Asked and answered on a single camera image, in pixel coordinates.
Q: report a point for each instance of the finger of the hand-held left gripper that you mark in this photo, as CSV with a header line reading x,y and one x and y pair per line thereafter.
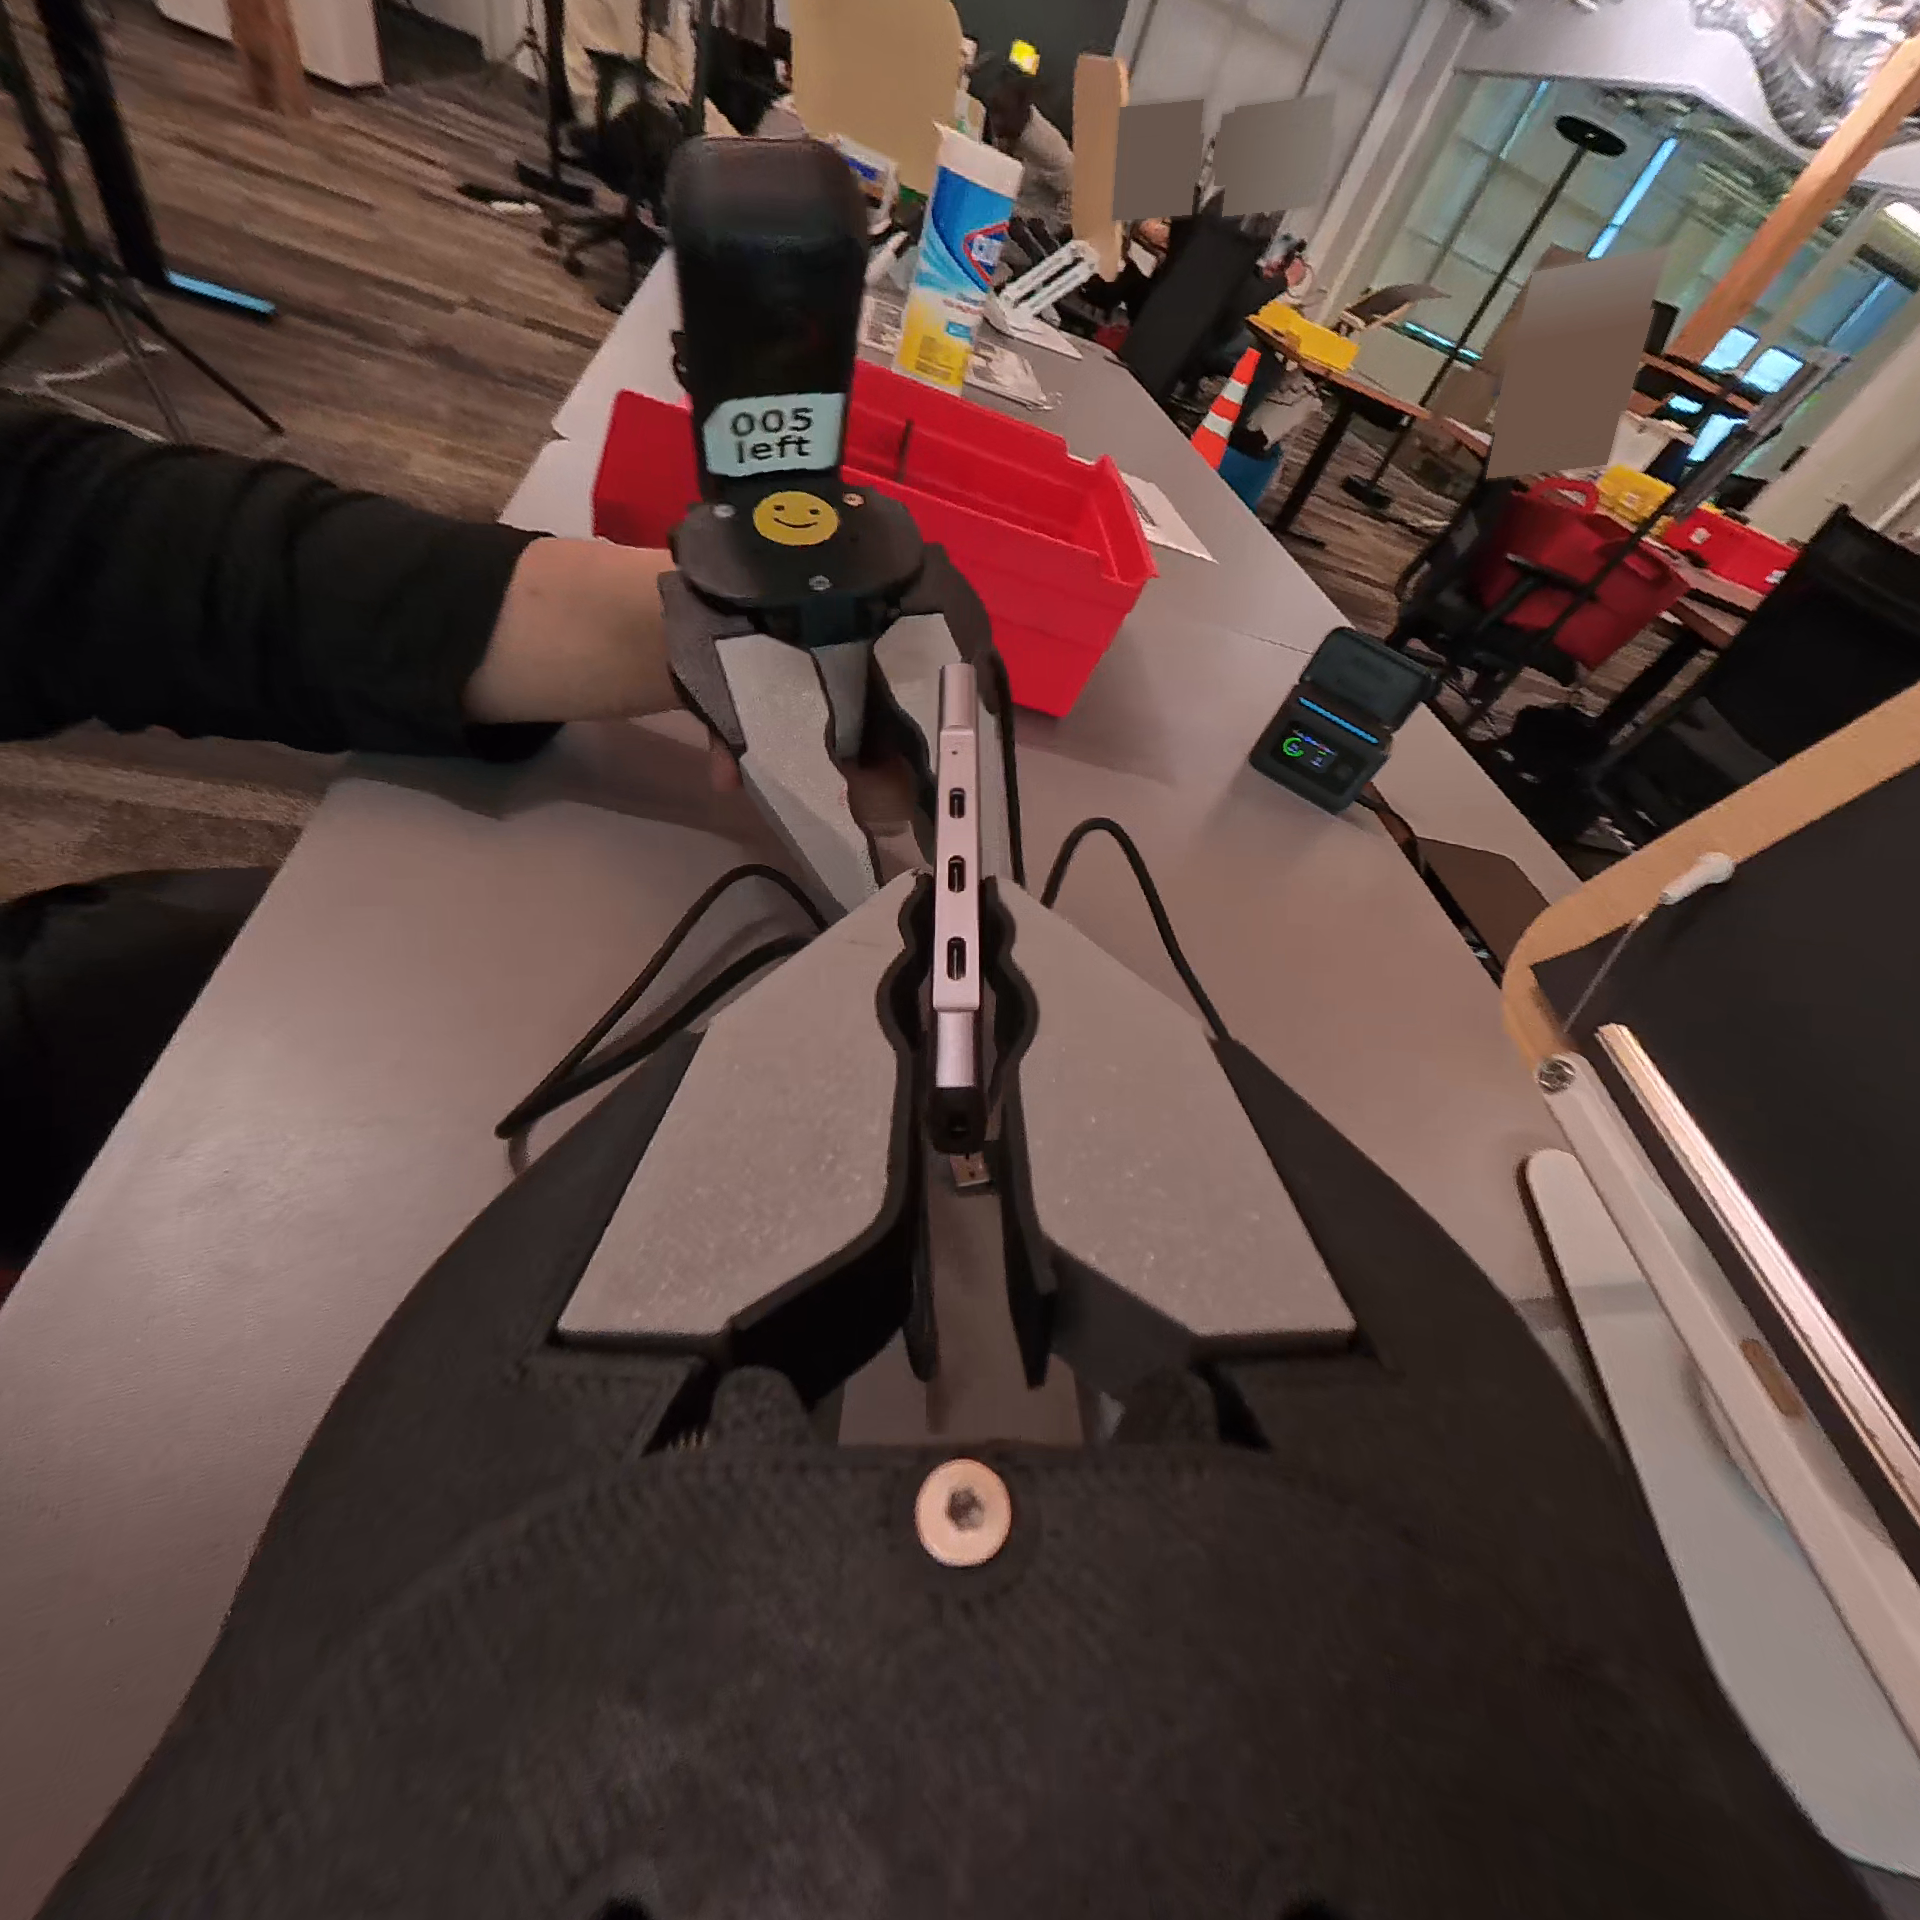
x,y
788,751
918,668

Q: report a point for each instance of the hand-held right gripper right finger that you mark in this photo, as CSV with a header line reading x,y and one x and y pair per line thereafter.
x,y
1156,1170

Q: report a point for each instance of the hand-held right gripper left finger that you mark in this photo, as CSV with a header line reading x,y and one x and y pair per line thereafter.
x,y
781,1170

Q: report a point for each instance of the grey USB hub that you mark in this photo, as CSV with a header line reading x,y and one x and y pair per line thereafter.
x,y
960,839

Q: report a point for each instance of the red plastic bin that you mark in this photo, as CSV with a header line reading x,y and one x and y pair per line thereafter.
x,y
1021,569

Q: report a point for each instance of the cleaning wipes canister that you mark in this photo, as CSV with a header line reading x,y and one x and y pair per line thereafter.
x,y
960,253

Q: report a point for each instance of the black office chair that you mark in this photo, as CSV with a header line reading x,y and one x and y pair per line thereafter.
x,y
1829,644
600,148

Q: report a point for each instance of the tan cardboard panel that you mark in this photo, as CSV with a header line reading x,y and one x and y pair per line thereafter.
x,y
869,89
1098,165

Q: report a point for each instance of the printed paper sheet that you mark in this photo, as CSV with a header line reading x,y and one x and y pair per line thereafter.
x,y
1026,375

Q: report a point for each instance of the white paper sheet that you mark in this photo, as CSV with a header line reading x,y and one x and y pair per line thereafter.
x,y
1167,516

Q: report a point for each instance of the orange traffic cone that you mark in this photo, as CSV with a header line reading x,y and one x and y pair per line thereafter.
x,y
1229,421

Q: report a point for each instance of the dark battery charging case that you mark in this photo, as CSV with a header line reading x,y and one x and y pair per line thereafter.
x,y
1328,751

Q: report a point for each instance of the small yellow bin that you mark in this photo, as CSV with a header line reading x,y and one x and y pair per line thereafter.
x,y
1306,331

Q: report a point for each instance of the red basket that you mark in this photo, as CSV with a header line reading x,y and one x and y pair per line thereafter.
x,y
1575,586

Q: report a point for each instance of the black tripod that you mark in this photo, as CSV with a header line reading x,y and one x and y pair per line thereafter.
x,y
98,148

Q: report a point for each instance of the wood-rimmed black monitor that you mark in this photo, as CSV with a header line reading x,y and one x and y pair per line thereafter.
x,y
1799,961

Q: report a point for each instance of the black floor lamp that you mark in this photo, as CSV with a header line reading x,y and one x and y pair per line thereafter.
x,y
1590,138

